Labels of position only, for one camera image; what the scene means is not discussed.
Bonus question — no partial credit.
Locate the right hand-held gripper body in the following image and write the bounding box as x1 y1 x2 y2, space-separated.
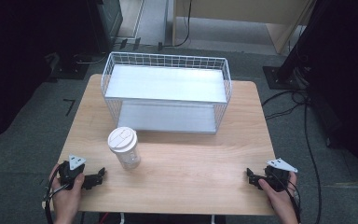
248 158 298 192

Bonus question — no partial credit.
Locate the person's left hand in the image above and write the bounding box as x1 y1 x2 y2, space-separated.
48 163 86 224

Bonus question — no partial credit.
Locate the clear cup with white lid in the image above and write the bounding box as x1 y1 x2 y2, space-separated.
107 126 142 171

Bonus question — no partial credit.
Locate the black hanging cable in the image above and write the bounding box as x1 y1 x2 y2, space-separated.
164 0 193 49

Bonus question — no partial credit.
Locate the black metal stand base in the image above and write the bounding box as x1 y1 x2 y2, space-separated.
45 51 109 82

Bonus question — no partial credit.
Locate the dark monitor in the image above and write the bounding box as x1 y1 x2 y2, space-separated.
87 0 124 54

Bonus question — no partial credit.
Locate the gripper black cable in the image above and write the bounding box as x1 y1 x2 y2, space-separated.
42 173 70 224
273 175 302 224

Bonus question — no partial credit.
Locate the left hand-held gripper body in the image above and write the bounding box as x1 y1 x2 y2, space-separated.
58 153 103 191

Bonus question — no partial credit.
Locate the white wire shelf rack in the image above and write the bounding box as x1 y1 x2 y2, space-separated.
100 51 233 135

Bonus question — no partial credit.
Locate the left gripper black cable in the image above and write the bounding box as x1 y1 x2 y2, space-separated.
42 173 70 224

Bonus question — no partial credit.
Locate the black stand base plate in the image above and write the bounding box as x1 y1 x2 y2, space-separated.
262 64 309 91

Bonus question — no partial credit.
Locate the black floor cable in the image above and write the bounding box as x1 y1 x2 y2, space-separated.
260 89 324 224

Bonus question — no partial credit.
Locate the beige wooden cabinet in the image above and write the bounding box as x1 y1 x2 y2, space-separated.
171 0 318 55

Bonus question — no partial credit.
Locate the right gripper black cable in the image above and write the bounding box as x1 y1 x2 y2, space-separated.
273 175 302 224

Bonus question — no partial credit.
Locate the person's right hand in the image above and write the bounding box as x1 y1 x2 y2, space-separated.
257 171 299 224

